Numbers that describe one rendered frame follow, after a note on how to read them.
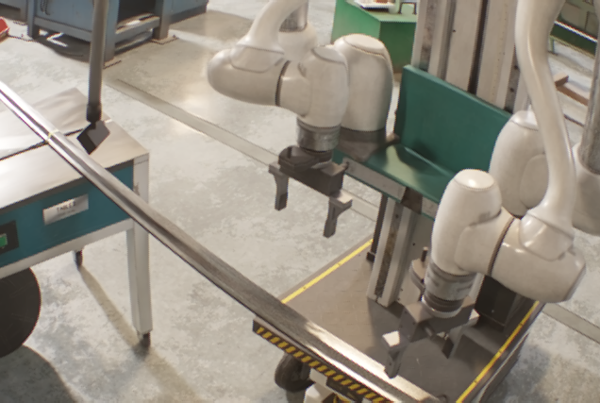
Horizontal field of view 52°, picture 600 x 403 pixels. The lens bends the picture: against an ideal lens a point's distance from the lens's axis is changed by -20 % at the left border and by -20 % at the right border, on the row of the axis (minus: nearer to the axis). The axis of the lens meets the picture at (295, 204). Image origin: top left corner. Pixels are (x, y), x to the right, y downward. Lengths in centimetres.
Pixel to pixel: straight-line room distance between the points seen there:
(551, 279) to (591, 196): 45
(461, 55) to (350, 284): 84
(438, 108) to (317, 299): 71
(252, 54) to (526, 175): 63
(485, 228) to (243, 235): 195
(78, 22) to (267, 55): 338
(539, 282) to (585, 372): 167
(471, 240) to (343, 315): 109
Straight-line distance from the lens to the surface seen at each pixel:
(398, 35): 459
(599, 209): 150
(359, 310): 215
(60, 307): 256
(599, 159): 143
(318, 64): 142
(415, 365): 201
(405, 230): 202
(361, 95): 172
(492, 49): 176
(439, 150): 182
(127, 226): 204
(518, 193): 156
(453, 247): 110
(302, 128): 148
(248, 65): 146
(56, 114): 222
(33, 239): 189
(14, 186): 186
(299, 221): 305
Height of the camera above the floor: 170
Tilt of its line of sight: 33 degrees down
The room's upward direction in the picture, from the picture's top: 8 degrees clockwise
